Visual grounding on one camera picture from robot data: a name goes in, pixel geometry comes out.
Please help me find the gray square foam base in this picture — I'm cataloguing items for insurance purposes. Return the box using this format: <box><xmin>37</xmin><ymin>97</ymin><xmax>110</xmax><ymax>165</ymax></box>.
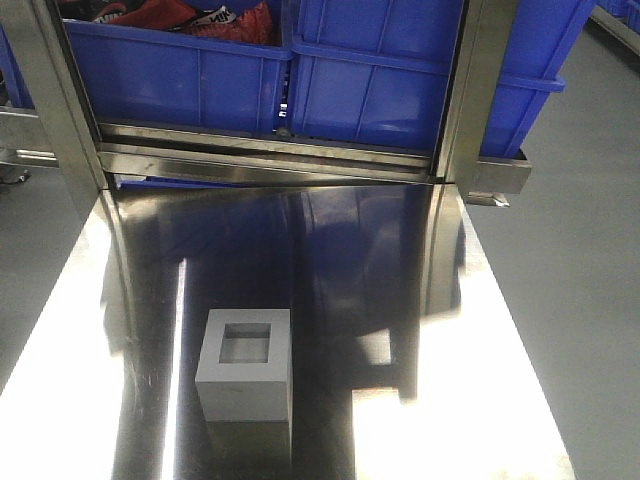
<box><xmin>195</xmin><ymin>309</ymin><xmax>292</xmax><ymax>422</ymax></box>

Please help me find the blue bin right on rack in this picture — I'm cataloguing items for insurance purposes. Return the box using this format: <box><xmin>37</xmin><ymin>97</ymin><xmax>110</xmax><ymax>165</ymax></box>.
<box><xmin>287</xmin><ymin>1</ymin><xmax>594</xmax><ymax>158</ymax></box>

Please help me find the blue bin with red bags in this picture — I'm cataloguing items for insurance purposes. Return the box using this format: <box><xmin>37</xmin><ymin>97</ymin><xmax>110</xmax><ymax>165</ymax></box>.
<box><xmin>64</xmin><ymin>1</ymin><xmax>293</xmax><ymax>133</ymax></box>

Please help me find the red snack bag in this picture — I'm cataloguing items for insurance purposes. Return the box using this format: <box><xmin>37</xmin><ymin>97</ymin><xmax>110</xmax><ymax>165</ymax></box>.
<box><xmin>57</xmin><ymin>1</ymin><xmax>274</xmax><ymax>45</ymax></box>

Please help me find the stainless steel rack frame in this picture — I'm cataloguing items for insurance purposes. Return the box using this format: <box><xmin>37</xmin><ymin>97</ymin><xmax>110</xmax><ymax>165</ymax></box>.
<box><xmin>0</xmin><ymin>0</ymin><xmax>533</xmax><ymax>207</ymax></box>

